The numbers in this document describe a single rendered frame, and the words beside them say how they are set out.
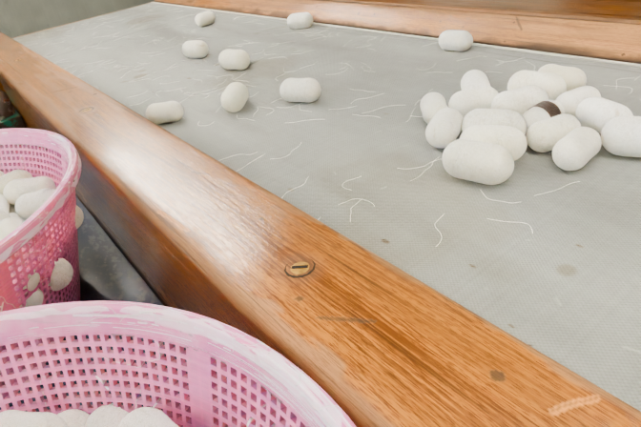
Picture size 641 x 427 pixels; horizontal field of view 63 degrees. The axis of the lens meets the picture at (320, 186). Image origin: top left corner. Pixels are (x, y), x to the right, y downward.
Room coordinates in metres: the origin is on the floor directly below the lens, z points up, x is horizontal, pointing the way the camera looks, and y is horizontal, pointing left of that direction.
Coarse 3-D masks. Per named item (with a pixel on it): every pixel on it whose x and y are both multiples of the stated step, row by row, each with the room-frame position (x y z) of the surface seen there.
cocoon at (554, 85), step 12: (516, 72) 0.34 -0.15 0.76; (528, 72) 0.33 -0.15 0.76; (540, 72) 0.32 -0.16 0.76; (552, 72) 0.32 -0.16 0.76; (516, 84) 0.33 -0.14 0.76; (528, 84) 0.32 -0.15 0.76; (540, 84) 0.32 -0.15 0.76; (552, 84) 0.31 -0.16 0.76; (564, 84) 0.31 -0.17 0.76; (552, 96) 0.31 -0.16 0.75
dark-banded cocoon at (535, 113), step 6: (552, 102) 0.28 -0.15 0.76; (558, 102) 0.29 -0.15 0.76; (534, 108) 0.28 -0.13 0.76; (540, 108) 0.28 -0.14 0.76; (528, 114) 0.28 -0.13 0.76; (534, 114) 0.28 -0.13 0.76; (540, 114) 0.27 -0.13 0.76; (546, 114) 0.27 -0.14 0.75; (528, 120) 0.28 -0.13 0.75; (534, 120) 0.27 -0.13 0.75; (540, 120) 0.27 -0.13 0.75; (528, 126) 0.27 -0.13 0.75
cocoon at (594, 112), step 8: (592, 96) 0.28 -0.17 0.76; (584, 104) 0.28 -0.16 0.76; (592, 104) 0.27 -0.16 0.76; (600, 104) 0.27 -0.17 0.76; (608, 104) 0.26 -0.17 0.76; (616, 104) 0.26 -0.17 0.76; (576, 112) 0.28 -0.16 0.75; (584, 112) 0.27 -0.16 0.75; (592, 112) 0.27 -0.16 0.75; (600, 112) 0.26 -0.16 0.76; (608, 112) 0.26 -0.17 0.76; (616, 112) 0.26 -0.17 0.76; (624, 112) 0.26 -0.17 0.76; (584, 120) 0.27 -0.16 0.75; (592, 120) 0.26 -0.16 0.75; (600, 120) 0.26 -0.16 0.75; (608, 120) 0.26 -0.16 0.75; (592, 128) 0.27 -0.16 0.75; (600, 128) 0.26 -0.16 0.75
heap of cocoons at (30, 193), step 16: (0, 176) 0.36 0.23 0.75; (16, 176) 0.36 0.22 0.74; (0, 192) 0.34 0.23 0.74; (16, 192) 0.33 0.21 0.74; (32, 192) 0.32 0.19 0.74; (48, 192) 0.31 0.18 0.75; (0, 208) 0.32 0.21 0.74; (16, 208) 0.31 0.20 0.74; (32, 208) 0.31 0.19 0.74; (0, 224) 0.28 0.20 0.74; (16, 224) 0.28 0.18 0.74; (80, 224) 0.29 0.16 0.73; (0, 240) 0.27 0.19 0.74; (64, 272) 0.25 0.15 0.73; (32, 288) 0.23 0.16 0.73; (32, 304) 0.22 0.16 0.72
